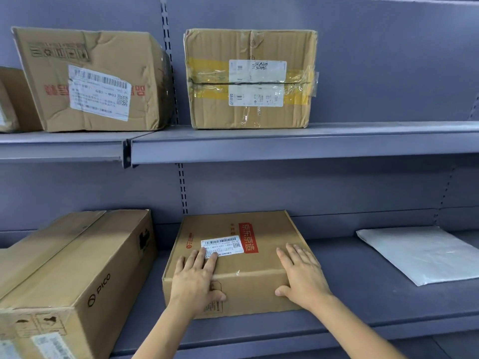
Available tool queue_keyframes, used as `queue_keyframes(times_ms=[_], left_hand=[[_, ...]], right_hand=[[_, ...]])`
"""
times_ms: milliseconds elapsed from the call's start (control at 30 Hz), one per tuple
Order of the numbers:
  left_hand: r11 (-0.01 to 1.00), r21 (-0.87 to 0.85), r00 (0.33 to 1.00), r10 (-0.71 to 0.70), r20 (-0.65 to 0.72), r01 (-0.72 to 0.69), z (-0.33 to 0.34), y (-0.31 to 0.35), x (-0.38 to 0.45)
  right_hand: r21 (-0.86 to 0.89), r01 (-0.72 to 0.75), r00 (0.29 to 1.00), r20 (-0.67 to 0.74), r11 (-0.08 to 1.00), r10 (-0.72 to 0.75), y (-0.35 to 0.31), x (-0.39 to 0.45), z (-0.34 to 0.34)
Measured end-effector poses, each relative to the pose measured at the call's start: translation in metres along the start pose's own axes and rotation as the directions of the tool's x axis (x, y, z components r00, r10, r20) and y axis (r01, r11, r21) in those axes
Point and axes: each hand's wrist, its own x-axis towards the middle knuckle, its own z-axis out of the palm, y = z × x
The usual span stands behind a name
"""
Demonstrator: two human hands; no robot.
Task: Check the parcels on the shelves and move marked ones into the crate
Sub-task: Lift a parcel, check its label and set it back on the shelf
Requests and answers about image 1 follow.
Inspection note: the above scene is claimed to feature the person's right hand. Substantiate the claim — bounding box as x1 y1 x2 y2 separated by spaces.
275 244 334 311

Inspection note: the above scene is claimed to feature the white plastic mailer bag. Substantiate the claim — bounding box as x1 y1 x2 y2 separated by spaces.
356 226 479 287

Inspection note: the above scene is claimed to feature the slotted grey shelf upright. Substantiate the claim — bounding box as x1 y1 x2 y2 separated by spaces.
160 0 189 216
434 94 479 222

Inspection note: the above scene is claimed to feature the person's left hand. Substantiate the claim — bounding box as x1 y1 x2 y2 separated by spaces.
169 247 228 319

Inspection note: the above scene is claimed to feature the red-printed cardboard box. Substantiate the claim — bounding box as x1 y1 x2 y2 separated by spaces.
162 210 319 320

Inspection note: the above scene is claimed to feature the crumpled cardboard box white label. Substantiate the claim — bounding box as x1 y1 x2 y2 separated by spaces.
11 27 176 132

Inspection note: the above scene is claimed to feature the large long cardboard box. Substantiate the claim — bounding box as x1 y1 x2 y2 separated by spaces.
0 209 158 359

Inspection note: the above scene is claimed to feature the person's left forearm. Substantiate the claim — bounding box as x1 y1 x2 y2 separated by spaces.
132 303 196 359

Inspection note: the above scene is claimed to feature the yellow-taped cardboard box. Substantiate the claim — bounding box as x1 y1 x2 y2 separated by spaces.
183 28 320 130

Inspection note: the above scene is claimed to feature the small plain cardboard box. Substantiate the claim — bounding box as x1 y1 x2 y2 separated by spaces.
0 66 44 134

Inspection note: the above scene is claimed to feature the person's right forearm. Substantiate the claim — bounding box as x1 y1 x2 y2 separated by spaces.
311 294 408 359

